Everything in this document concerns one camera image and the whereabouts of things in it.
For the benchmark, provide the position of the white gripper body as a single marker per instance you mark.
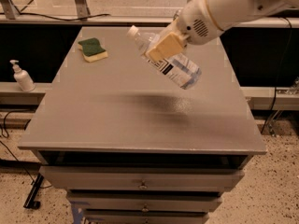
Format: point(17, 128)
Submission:
point(196, 20)

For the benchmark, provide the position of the grey drawer cabinet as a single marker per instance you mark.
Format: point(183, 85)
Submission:
point(120, 112)

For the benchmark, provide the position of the bottom grey drawer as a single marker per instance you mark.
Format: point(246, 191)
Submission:
point(137, 217)

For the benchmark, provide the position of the black floor bracket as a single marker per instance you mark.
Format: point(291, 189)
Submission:
point(31, 202)

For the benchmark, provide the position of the white pump dispenser bottle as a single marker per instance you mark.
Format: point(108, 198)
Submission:
point(22, 77)

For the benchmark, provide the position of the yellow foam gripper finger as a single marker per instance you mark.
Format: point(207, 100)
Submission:
point(171, 29)
point(165, 47)

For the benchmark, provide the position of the clear plastic water bottle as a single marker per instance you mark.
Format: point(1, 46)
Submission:
point(178, 68)

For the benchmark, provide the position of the top grey drawer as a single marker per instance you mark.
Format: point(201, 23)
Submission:
point(142, 179)

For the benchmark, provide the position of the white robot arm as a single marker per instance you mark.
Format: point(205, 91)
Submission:
point(229, 13)

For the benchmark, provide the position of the grey drawer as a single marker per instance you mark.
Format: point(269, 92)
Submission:
point(137, 217)
point(142, 179)
point(146, 201)

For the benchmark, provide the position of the green and yellow sponge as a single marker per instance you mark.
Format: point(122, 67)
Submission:
point(91, 50)

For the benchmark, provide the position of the middle grey drawer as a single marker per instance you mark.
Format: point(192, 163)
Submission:
point(146, 201)

